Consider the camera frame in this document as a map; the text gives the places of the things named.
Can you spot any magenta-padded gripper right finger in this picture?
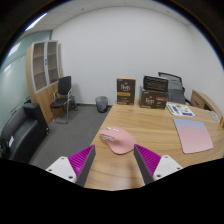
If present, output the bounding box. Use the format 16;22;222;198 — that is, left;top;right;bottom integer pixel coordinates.
133;144;184;185

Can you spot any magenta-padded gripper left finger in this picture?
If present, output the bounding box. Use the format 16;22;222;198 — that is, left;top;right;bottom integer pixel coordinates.
45;144;97;188

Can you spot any pink computer mouse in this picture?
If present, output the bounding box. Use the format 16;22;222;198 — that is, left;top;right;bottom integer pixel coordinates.
99;125;138;156

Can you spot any pink and blue mouse pad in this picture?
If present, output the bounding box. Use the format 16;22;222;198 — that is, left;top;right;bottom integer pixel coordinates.
172;117;214;155

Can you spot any black leather sofa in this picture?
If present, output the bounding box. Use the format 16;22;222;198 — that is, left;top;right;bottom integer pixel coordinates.
0;102;50;164

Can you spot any white sticker sheet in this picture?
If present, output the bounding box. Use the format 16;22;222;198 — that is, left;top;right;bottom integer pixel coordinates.
165;102;196;118

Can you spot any wide brown coffee box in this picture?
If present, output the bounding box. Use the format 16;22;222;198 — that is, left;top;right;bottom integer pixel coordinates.
139;86;169;110

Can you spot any pale round disc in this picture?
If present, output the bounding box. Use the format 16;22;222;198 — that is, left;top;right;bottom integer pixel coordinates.
209;110;220;123

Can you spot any grey mesh waste bin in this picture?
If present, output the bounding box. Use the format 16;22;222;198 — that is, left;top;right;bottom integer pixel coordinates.
95;95;110;114

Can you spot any black visitor chair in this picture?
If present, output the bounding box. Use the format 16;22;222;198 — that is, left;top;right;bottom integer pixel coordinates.
49;75;78;125

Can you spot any grey backpack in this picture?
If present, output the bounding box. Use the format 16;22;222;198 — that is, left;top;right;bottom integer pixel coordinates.
167;79;186;104

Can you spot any wooden side desk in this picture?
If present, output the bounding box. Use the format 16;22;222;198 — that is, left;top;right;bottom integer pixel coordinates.
190;89;224;122

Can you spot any black patterned box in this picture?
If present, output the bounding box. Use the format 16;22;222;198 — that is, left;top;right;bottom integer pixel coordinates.
142;74;169;93

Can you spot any tall brown coffee box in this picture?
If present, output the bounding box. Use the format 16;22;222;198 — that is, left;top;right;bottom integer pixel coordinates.
116;76;137;106

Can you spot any black mesh office chair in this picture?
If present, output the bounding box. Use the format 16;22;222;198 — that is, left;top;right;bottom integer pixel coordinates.
157;71;193;105

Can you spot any wooden glass-door shelf cabinet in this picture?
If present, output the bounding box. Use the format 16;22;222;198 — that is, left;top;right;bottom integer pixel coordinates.
25;40;64;125

